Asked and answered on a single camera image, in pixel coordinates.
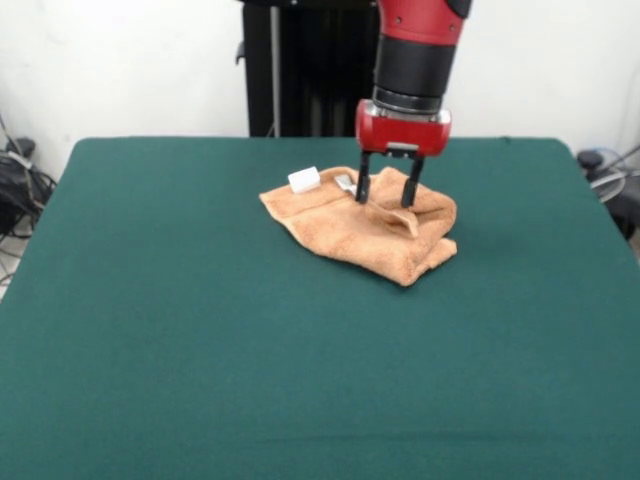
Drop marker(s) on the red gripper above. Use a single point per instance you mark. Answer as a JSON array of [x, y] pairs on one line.
[[405, 135]]

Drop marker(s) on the tan terry towel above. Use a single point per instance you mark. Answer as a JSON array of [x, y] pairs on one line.
[[340, 240]]

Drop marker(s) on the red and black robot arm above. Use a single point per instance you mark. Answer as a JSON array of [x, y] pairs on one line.
[[415, 65]]

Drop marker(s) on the dark green tablecloth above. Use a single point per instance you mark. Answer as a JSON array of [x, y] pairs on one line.
[[200, 350]]

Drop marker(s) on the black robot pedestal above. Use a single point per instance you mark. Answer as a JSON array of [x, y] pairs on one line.
[[300, 75]]

